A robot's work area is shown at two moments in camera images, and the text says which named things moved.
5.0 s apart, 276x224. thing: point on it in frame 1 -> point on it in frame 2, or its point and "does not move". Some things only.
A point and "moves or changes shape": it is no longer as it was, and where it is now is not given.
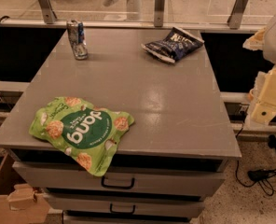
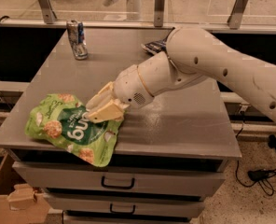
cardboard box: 12,200 does not move
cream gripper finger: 272,97 -> 111,110
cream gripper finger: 255,42 -> 101,98
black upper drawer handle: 117,186 does not move
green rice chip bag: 88,132 moves or changes shape
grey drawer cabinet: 173,153 does not move
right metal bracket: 235,16 does not move
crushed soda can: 76,37 does not move
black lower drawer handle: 122,212 does not move
